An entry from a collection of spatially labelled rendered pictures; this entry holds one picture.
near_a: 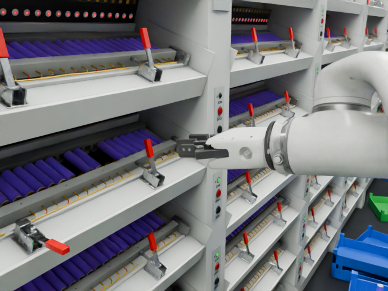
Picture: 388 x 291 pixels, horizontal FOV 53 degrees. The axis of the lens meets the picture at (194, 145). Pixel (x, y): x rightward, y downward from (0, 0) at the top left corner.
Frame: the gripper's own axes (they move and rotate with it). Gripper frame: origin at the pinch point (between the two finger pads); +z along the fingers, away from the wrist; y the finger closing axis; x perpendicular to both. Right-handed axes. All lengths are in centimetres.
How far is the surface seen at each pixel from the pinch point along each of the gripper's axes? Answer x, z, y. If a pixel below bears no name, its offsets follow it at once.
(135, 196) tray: -7.9, 10.0, -6.2
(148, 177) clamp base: -6.0, 10.9, -1.1
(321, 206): -66, 23, 134
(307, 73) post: 5, 9, 86
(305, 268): -87, 24, 107
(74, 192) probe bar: -4.1, 14.1, -15.5
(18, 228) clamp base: -4.6, 11.0, -27.7
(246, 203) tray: -28, 14, 40
